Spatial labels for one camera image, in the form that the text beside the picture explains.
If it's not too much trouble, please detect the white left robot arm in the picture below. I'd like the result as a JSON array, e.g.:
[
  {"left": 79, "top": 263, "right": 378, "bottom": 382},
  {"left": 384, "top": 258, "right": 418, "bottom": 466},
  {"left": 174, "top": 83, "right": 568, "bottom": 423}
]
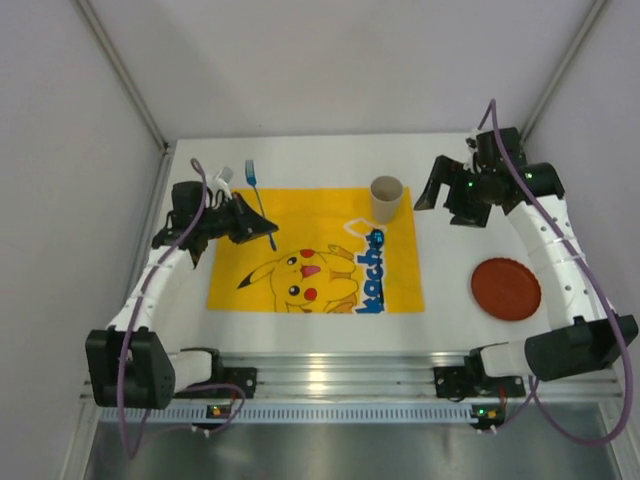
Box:
[{"left": 85, "top": 181, "right": 278, "bottom": 410}]

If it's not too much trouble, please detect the beige paper cup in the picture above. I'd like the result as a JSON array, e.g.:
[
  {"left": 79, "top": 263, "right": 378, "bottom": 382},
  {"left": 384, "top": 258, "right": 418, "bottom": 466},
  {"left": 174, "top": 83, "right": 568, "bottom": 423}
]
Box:
[{"left": 370, "top": 176, "right": 404, "bottom": 224}]

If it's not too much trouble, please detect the left aluminium corner post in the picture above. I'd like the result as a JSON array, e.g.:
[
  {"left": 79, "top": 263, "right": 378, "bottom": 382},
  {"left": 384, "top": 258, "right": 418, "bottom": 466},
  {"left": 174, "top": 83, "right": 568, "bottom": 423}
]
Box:
[{"left": 71, "top": 0, "right": 168, "bottom": 151}]

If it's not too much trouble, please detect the yellow Pikachu cloth placemat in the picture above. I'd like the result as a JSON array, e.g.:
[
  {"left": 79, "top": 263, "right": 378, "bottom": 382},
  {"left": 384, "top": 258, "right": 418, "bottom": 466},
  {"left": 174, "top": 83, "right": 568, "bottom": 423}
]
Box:
[{"left": 206, "top": 188, "right": 424, "bottom": 314}]

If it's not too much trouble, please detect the aluminium corner post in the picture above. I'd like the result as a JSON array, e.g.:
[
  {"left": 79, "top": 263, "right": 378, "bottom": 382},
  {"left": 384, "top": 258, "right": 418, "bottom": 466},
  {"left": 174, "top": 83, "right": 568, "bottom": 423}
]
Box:
[
  {"left": 520, "top": 0, "right": 611, "bottom": 142},
  {"left": 71, "top": 0, "right": 168, "bottom": 151}
]

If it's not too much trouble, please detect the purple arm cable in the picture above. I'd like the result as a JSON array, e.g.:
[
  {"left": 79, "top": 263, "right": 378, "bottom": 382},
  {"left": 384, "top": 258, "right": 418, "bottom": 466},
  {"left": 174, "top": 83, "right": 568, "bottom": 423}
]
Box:
[
  {"left": 477, "top": 97, "right": 628, "bottom": 447},
  {"left": 115, "top": 157, "right": 247, "bottom": 460}
]

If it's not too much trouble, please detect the right aluminium corner post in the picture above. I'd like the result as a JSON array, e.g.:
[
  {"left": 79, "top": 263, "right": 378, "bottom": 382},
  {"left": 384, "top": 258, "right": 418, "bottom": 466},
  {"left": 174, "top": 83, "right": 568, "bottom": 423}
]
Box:
[{"left": 520, "top": 0, "right": 611, "bottom": 142}]

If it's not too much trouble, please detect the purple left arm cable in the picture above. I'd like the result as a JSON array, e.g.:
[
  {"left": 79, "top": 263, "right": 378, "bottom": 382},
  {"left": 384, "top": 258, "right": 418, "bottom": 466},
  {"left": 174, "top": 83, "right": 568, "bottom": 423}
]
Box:
[{"left": 115, "top": 157, "right": 247, "bottom": 460}]

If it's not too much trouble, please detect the blue metallic fork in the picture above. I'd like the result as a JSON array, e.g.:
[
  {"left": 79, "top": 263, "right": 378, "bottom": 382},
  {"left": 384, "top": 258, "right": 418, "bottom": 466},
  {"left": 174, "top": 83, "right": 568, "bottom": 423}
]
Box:
[{"left": 243, "top": 158, "right": 278, "bottom": 251}]

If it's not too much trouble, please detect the red-orange plate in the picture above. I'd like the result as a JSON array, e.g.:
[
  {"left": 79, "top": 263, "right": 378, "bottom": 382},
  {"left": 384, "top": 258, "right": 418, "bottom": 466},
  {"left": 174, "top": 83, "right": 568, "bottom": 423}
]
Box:
[{"left": 470, "top": 257, "right": 542, "bottom": 322}]

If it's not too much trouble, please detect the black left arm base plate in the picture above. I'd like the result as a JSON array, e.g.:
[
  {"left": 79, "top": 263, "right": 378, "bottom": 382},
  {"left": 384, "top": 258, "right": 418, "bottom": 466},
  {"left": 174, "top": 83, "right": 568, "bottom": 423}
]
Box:
[{"left": 174, "top": 367, "right": 258, "bottom": 399}]

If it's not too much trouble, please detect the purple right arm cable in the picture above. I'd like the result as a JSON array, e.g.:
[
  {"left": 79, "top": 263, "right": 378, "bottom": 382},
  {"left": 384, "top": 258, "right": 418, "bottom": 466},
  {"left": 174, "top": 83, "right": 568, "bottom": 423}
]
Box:
[{"left": 477, "top": 97, "right": 628, "bottom": 447}]

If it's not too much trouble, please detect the slotted grey cable duct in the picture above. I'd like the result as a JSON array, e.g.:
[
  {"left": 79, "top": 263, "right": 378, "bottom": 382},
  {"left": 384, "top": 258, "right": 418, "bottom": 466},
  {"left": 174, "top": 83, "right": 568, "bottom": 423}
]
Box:
[{"left": 99, "top": 403, "right": 484, "bottom": 425}]

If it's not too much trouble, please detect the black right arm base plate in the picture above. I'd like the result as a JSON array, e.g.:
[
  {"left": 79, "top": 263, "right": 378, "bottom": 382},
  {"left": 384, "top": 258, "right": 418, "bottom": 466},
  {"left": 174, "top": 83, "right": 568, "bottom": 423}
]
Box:
[{"left": 433, "top": 366, "right": 526, "bottom": 401}]

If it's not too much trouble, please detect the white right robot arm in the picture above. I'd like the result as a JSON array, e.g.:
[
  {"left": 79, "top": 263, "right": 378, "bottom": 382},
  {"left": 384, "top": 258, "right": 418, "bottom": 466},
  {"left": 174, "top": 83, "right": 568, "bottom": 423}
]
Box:
[{"left": 414, "top": 127, "right": 639, "bottom": 382}]

